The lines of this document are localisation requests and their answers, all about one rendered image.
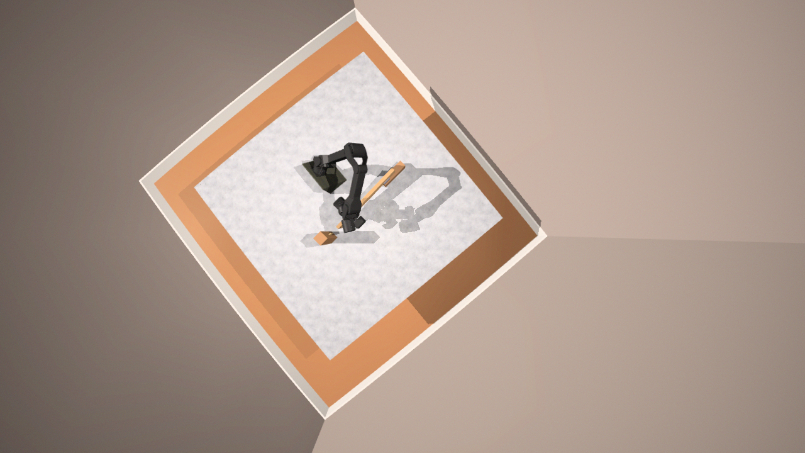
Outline long wooden rail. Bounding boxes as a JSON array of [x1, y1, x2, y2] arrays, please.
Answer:
[[336, 168, 395, 229]]

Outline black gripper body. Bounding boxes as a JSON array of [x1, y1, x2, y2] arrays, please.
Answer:
[[333, 196, 366, 228]]

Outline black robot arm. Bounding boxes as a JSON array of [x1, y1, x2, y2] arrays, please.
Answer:
[[311, 142, 368, 233]]

